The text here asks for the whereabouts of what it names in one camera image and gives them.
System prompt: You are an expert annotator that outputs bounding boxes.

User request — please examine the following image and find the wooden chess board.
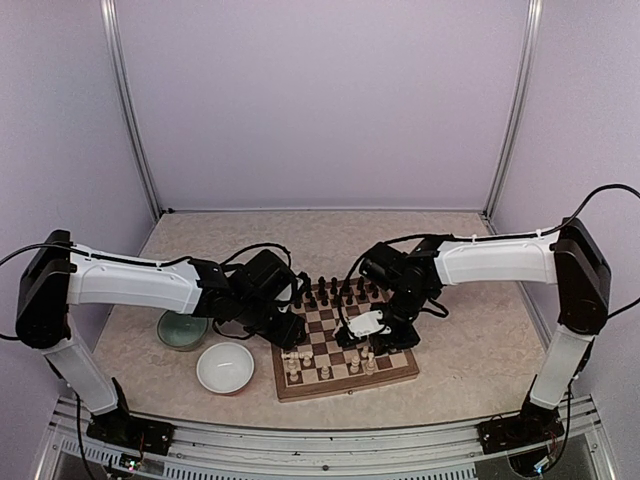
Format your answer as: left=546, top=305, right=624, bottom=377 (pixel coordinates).
left=271, top=306, right=419, bottom=402

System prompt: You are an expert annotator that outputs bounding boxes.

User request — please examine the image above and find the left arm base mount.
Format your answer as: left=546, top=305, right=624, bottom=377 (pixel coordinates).
left=87, top=417, right=175, bottom=456

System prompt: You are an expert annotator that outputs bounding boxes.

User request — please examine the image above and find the black chess pieces row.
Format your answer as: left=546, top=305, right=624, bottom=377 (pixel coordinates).
left=294, top=276, right=388, bottom=316

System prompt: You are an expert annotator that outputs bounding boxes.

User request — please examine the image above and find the front aluminium rail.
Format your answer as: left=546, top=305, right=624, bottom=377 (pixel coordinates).
left=31, top=396, right=622, bottom=479

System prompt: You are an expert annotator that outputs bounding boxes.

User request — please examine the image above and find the left aluminium frame post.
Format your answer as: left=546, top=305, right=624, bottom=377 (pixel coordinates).
left=100, top=0, right=163, bottom=222

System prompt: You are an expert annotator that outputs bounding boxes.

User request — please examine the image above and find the right aluminium frame post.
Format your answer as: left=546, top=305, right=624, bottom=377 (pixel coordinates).
left=483, top=0, right=544, bottom=223

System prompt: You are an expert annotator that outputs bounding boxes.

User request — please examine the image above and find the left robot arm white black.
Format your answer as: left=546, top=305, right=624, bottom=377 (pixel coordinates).
left=11, top=230, right=306, bottom=445

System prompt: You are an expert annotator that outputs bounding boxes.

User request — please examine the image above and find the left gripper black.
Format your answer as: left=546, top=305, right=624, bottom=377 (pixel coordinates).
left=235, top=296, right=307, bottom=351

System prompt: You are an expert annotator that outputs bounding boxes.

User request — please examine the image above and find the white chess pawn lower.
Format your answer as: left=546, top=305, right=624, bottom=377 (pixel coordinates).
left=349, top=355, right=361, bottom=375

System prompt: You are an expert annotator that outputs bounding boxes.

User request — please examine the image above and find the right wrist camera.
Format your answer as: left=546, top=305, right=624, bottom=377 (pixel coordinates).
left=334, top=310, right=391, bottom=348

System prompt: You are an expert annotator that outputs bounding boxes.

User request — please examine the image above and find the green glass bowl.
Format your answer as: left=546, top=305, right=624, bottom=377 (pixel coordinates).
left=156, top=311, right=209, bottom=351

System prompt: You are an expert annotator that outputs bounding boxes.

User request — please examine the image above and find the aluminium frame post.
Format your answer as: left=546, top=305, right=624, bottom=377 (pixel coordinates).
left=100, top=0, right=163, bottom=222
left=483, top=0, right=544, bottom=223

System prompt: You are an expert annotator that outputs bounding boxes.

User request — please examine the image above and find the white ceramic bowl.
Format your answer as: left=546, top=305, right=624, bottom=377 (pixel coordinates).
left=196, top=342, right=255, bottom=396

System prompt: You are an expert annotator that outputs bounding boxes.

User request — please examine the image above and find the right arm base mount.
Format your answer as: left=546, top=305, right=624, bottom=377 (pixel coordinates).
left=476, top=415, right=565, bottom=455

